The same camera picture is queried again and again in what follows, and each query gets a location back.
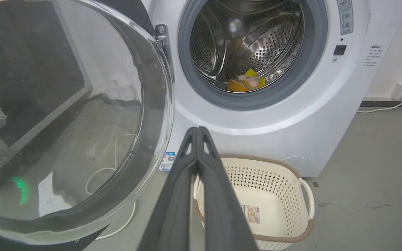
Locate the cream perforated laundry basket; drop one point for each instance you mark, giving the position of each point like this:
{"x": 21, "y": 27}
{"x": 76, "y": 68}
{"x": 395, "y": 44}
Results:
{"x": 277, "y": 202}

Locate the round glass washing machine door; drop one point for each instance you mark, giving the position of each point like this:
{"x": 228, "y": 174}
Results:
{"x": 65, "y": 115}

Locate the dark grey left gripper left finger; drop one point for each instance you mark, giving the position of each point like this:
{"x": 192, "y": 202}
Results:
{"x": 173, "y": 205}

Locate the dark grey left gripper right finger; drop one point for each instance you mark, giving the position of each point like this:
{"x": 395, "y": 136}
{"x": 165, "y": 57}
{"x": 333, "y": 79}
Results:
{"x": 222, "y": 209}

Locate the white front-load washing machine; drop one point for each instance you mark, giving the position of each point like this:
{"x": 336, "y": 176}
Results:
{"x": 291, "y": 118}

